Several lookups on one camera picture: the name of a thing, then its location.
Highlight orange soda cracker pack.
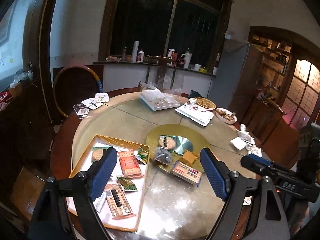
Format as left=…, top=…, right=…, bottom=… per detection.
left=118, top=150, right=144, bottom=179

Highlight green round cracker pack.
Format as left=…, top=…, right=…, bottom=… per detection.
left=158, top=135, right=176, bottom=150

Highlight white foil sachet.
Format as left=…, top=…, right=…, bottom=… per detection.
left=93, top=191, right=107, bottom=213

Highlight gold cardboard tray box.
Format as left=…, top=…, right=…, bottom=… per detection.
left=70, top=135, right=149, bottom=232

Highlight green seaweed snack bag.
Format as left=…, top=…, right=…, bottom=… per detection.
left=117, top=176, right=138, bottom=192

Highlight crumpled white tissues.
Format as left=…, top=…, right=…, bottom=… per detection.
left=230, top=124, right=263, bottom=158

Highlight mustard yellow snack pack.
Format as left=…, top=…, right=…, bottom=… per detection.
left=179, top=150, right=197, bottom=167

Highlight blue white cracker pack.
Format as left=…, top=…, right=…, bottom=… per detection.
left=171, top=161, right=202, bottom=186

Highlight gold round turntable mat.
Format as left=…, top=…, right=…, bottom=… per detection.
left=145, top=124, right=210, bottom=173

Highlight silver turntable centre disc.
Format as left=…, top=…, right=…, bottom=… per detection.
left=174, top=136, right=194, bottom=155

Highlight white plate with food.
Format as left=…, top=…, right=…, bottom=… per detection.
left=215, top=107, right=238, bottom=125

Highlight small white plates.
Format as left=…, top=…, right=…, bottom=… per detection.
left=73, top=93, right=110, bottom=119

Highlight dark transparent snack bag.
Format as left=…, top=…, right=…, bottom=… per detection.
left=153, top=147, right=172, bottom=165

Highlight white flat foam box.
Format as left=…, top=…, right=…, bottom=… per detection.
left=175, top=103, right=214, bottom=127

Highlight yellow bowl with food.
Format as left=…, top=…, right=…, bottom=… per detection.
left=195, top=98, right=216, bottom=109

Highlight round-back wooden chair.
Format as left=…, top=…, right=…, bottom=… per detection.
left=53, top=65, right=104, bottom=118

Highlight clear plastic cake box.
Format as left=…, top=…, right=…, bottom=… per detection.
left=140, top=69, right=183, bottom=112

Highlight paper towel roll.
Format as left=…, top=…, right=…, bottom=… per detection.
left=131, top=41, right=139, bottom=62

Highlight white spray bottle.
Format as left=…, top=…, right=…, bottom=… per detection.
left=167, top=49, right=175, bottom=67

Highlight white thermos cup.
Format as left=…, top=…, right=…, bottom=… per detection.
left=182, top=48, right=192, bottom=69

